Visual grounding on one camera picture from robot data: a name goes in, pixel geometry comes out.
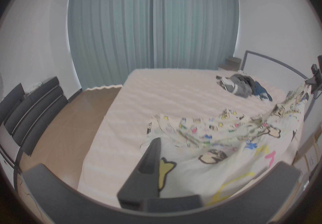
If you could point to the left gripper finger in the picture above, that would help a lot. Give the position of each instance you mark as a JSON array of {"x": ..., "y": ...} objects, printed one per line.
[{"x": 148, "y": 180}]

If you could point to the white printed pyjama top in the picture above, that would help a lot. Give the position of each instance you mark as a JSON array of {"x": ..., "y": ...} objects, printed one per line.
[{"x": 226, "y": 167}]

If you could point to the bed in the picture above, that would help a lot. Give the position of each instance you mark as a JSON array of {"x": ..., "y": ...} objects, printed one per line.
[{"x": 163, "y": 97}]

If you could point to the pile of clothes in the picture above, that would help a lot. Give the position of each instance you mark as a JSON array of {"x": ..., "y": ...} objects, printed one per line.
[{"x": 240, "y": 86}]

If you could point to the black chest of drawers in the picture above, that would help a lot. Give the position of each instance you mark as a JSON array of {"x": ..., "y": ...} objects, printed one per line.
[{"x": 35, "y": 114}]

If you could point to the grey bedside table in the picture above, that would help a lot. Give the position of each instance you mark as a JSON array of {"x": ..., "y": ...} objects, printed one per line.
[{"x": 231, "y": 64}]

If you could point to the blue-green curtain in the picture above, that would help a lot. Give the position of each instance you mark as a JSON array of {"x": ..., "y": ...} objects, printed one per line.
[{"x": 151, "y": 21}]

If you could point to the wooden bedside table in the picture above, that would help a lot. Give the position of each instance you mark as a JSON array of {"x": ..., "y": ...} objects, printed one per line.
[{"x": 308, "y": 150}]

